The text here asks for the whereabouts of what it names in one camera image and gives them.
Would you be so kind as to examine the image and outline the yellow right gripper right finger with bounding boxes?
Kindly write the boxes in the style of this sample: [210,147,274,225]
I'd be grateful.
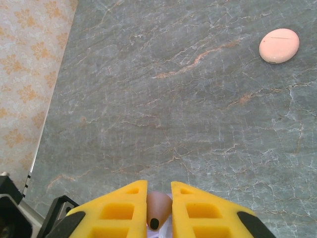
[170,180,277,238]

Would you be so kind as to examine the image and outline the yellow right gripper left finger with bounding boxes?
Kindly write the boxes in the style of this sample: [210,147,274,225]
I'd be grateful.
[65,180,149,238]

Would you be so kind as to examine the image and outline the purple wireless earbud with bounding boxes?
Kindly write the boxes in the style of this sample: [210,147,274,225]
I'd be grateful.
[147,191,173,232]

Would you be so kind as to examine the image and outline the pink earbud charging case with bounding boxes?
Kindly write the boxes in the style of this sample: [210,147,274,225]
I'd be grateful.
[259,28,300,64]

